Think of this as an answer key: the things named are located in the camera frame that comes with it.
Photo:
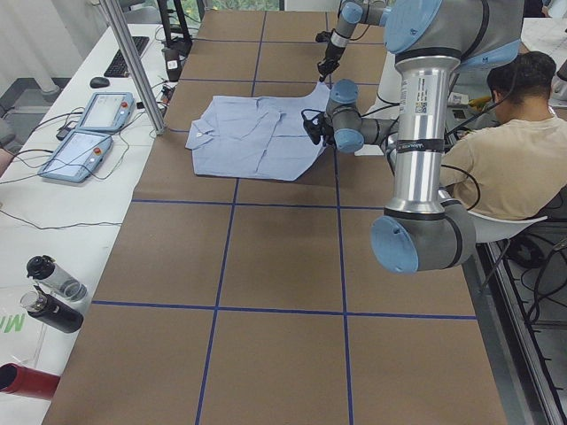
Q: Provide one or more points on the black monitor stand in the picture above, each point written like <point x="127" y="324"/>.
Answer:
<point x="177" y="37"/>

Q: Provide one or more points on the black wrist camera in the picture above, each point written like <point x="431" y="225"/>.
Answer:
<point x="312" y="124"/>

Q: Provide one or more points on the teach pendant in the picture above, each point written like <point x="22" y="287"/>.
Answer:
<point x="107" y="112"/>
<point x="77" y="157"/>

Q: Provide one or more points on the black computer mouse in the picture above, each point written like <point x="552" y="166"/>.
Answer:
<point x="99" y="82"/>

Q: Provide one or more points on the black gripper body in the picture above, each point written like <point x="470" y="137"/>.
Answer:
<point x="330" y="54"/>
<point x="326" y="138"/>

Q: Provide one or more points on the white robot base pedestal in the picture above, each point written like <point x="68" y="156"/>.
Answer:
<point x="388" y="91"/>

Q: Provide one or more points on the black water bottle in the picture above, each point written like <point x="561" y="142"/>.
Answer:
<point x="52" y="312"/>

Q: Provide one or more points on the light blue striped shirt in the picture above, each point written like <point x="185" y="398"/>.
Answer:
<point x="256" y="137"/>

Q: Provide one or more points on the red bottle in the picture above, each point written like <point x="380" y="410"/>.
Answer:
<point x="28" y="382"/>

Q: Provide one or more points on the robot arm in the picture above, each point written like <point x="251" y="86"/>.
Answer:
<point x="350" y="15"/>
<point x="422" y="227"/>

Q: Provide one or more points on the aluminium frame post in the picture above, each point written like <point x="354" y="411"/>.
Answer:
<point x="119" y="26"/>

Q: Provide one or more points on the white chair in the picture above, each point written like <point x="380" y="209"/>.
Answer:
<point x="490" y="230"/>

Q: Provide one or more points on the clear water bottle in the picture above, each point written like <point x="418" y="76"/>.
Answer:
<point x="44" y="269"/>

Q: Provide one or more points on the upper teach pendant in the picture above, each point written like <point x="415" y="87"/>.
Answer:
<point x="107" y="112"/>

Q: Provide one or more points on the seated person beige shirt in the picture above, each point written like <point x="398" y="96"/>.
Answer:
<point x="513" y="170"/>

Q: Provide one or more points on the lower teach pendant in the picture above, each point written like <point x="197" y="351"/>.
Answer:
<point x="77" y="157"/>

